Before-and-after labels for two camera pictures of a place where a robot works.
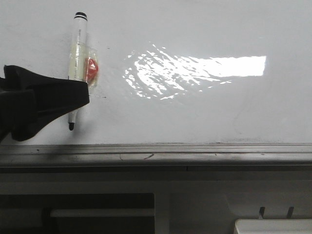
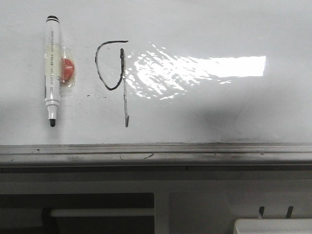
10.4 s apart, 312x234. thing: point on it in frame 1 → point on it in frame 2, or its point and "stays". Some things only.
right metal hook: (290, 212) stays
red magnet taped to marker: (91, 69) → (67, 69)
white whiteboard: (173, 71) stays
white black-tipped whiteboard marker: (78, 66) → (52, 67)
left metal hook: (262, 209) stays
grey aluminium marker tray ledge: (155, 154) stays
